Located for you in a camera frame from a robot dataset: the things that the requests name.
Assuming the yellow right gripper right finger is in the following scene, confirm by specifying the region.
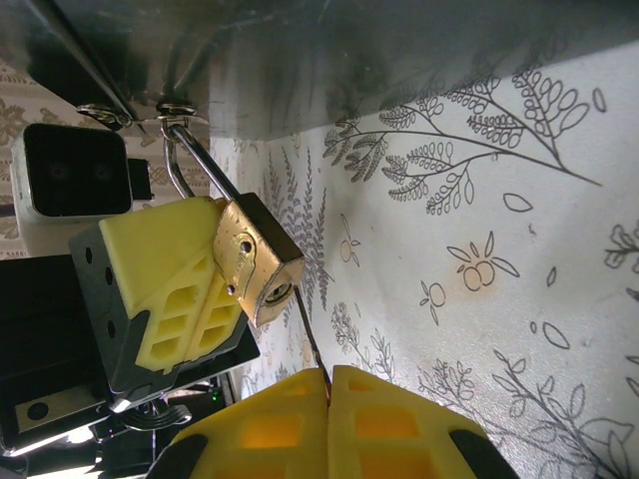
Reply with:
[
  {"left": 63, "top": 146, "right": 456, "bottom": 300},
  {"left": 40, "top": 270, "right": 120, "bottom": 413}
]
[{"left": 327, "top": 363, "right": 521, "bottom": 479}]

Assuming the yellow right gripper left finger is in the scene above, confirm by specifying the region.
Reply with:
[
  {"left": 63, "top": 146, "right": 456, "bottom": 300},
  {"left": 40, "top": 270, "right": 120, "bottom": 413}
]
[{"left": 153, "top": 366, "right": 331, "bottom": 479}]

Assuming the brass padlock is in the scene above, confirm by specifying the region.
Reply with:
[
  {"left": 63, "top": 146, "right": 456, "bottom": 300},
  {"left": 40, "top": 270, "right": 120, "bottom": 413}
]
[{"left": 160, "top": 119, "right": 307, "bottom": 329}]

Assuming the black box with painting lid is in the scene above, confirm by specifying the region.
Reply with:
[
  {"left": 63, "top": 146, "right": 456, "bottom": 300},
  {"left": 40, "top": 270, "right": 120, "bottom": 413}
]
[{"left": 0, "top": 0, "right": 639, "bottom": 144}]

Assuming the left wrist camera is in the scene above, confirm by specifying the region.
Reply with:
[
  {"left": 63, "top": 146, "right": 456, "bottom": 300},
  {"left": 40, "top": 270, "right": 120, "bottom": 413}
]
[{"left": 9, "top": 122, "right": 152, "bottom": 256}]

